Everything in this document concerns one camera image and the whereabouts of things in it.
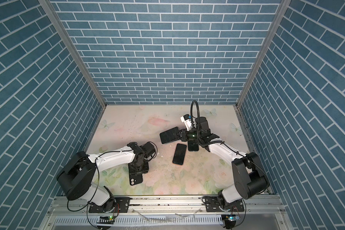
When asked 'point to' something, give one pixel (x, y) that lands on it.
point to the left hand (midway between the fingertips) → (145, 174)
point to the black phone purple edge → (170, 135)
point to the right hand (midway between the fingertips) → (173, 132)
